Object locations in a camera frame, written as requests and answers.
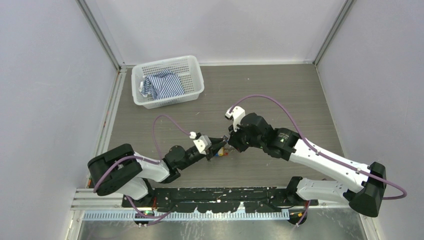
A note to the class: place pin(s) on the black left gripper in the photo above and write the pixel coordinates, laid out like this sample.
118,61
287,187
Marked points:
216,143

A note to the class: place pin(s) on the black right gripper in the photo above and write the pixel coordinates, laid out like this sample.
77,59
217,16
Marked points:
234,139

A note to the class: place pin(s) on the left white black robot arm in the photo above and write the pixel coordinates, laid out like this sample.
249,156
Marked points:
124,171

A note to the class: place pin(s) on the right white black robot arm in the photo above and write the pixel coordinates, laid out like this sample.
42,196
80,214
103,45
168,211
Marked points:
357,184

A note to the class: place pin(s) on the yellow key tag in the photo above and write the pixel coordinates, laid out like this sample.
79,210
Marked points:
221,152

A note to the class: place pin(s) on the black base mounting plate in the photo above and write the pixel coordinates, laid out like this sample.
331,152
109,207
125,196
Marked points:
268,199

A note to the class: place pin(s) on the blue white striped cloth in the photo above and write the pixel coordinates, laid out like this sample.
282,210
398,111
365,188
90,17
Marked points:
161,85

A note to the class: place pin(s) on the white plastic perforated basket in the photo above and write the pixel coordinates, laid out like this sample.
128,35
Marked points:
186,67

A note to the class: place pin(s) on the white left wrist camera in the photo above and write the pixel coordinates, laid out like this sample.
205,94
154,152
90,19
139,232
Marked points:
201,142

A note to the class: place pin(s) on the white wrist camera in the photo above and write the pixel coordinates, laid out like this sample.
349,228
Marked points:
235,114
201,142

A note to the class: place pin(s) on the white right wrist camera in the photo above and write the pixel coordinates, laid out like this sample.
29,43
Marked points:
235,114

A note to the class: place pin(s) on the slotted cable duct strip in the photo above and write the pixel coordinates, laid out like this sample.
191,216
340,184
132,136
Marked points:
238,215

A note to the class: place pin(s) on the aluminium frame rail left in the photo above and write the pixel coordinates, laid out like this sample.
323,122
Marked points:
84,198

